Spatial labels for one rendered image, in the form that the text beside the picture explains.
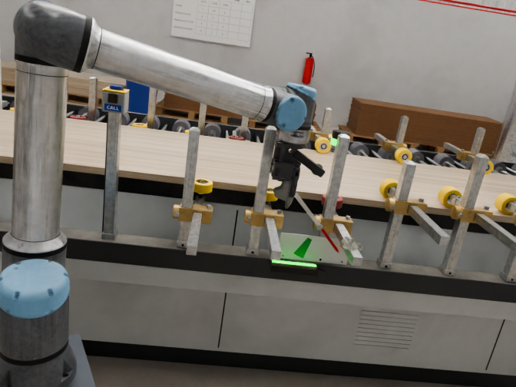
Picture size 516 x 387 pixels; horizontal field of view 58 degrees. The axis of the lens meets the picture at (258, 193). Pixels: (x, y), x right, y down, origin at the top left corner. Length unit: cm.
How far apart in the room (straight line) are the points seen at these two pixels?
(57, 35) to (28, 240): 51
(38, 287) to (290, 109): 70
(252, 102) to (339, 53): 776
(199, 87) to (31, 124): 39
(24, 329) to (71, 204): 87
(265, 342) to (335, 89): 713
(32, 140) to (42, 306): 37
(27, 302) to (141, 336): 111
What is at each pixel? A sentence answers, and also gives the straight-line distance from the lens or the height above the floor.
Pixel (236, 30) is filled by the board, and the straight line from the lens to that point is 874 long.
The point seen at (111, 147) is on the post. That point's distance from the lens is 161.
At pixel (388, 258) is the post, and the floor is 74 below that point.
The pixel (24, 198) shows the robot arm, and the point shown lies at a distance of 124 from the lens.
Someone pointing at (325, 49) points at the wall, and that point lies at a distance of 883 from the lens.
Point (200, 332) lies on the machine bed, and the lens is 215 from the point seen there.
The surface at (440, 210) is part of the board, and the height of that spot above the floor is 89.
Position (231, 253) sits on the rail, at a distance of 169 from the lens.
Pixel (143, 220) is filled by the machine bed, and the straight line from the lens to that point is 191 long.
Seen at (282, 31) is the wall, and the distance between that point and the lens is 876.
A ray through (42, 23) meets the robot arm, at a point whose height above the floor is 141.
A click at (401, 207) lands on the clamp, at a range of 173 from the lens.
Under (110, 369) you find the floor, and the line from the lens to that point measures 225.
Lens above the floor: 145
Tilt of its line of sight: 19 degrees down
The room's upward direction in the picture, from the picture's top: 9 degrees clockwise
